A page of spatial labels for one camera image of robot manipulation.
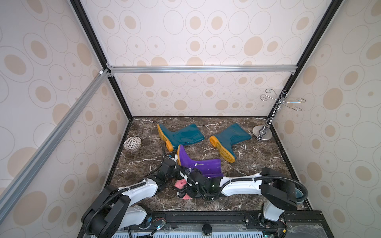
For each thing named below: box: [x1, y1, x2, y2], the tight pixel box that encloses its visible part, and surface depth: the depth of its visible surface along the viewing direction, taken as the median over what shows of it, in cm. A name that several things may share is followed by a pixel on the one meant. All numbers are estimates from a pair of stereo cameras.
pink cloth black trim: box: [174, 178, 193, 200], surface depth 80 cm
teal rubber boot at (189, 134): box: [156, 123, 205, 153], surface depth 105 cm
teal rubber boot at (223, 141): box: [209, 122, 252, 164], surface depth 102 cm
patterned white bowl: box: [123, 136, 142, 151], surface depth 102 cm
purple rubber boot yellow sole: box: [177, 144, 224, 178], surface depth 92 cm
